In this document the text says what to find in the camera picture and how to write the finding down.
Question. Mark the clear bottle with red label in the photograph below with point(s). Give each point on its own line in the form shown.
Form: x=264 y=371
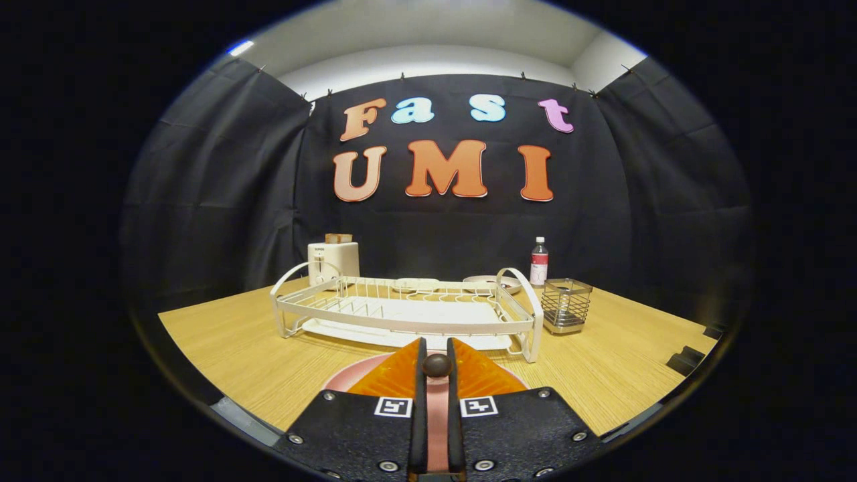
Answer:
x=539 y=268

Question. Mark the black table clamp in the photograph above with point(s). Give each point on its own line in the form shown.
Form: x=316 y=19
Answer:
x=714 y=331
x=684 y=361

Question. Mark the white divided dish with beans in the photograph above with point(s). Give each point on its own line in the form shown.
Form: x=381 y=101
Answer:
x=415 y=284

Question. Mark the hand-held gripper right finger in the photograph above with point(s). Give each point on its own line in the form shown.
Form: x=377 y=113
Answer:
x=519 y=435

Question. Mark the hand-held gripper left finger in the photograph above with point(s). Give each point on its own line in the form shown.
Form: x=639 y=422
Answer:
x=355 y=435

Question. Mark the white toaster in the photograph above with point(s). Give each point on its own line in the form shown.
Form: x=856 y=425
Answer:
x=341 y=260

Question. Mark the black backdrop cloth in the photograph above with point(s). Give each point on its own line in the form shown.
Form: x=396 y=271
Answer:
x=469 y=234

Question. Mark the pink plate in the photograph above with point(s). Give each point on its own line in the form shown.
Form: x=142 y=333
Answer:
x=437 y=422

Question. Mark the white plate with red food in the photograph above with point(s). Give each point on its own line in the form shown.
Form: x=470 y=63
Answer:
x=482 y=280

